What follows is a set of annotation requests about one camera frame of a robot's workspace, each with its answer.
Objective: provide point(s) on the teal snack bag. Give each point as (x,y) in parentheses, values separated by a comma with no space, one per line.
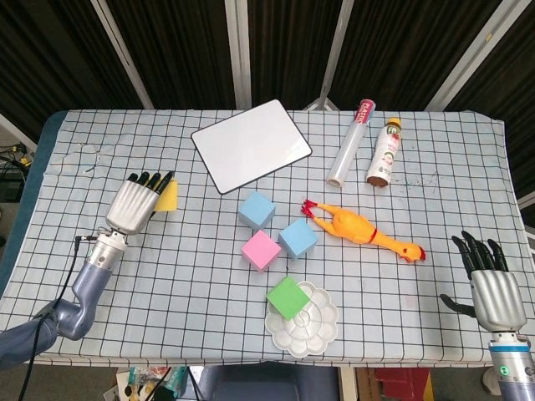
(177,378)

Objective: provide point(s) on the white board with black rim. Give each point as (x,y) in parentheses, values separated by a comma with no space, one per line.
(251,146)

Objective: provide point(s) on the clear plastic wrap roll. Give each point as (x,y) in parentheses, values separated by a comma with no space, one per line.
(351,142)

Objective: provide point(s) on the yellow foam cube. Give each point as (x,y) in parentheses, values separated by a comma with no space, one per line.
(169,200)

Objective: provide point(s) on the yellow rubber chicken toy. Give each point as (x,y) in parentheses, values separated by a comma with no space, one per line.
(351,225)

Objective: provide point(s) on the pink foam cube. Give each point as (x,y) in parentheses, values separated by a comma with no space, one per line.
(260,248)

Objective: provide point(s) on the dark blue chair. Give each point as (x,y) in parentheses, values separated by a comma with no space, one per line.
(267,384)

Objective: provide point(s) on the white bottle with brown base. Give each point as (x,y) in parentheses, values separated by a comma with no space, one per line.
(386,150)

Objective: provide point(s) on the white partition frame post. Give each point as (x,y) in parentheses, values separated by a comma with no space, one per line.
(239,54)
(121,54)
(340,42)
(466,54)

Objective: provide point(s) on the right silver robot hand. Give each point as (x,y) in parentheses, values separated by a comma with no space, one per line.
(497,301)

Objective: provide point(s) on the green foam cube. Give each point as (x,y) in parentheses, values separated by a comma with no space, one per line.
(287,297)

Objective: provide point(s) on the white flower-shaped paint palette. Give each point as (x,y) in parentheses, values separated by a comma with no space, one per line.
(313,330)

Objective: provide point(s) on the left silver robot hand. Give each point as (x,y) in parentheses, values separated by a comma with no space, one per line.
(129,204)

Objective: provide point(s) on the white table leg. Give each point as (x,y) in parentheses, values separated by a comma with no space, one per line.
(346,384)

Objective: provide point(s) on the blue foam cube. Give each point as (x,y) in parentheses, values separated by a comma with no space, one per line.
(297,236)
(256,206)

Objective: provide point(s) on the checked grid tablecloth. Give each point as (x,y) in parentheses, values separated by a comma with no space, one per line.
(167,292)

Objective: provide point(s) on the red box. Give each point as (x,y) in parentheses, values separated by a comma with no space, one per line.
(405,384)

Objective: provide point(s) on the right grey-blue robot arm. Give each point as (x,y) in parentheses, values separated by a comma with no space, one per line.
(512,367)

